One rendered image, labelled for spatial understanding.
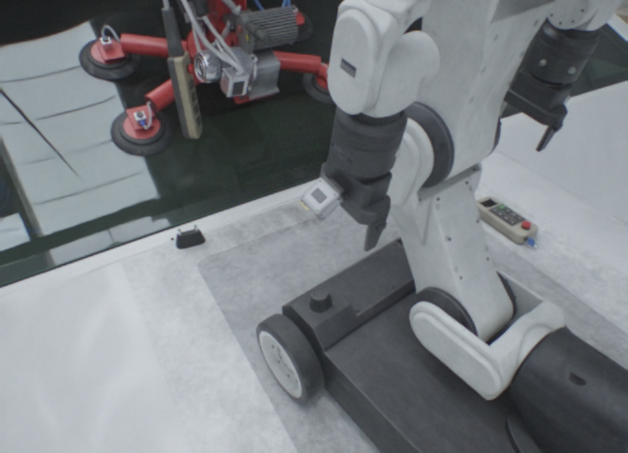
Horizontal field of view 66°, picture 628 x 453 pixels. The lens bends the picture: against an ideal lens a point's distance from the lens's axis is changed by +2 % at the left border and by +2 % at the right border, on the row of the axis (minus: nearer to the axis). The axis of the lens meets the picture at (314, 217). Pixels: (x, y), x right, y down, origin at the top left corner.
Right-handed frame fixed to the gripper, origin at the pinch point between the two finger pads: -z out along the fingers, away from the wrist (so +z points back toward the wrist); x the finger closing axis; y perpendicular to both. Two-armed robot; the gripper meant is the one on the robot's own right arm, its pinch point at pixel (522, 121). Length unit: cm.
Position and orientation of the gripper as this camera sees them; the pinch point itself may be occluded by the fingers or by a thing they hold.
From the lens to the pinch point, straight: 102.1
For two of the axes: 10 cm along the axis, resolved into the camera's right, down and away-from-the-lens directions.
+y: -7.9, 4.0, -4.7
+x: -6.1, -6.3, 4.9
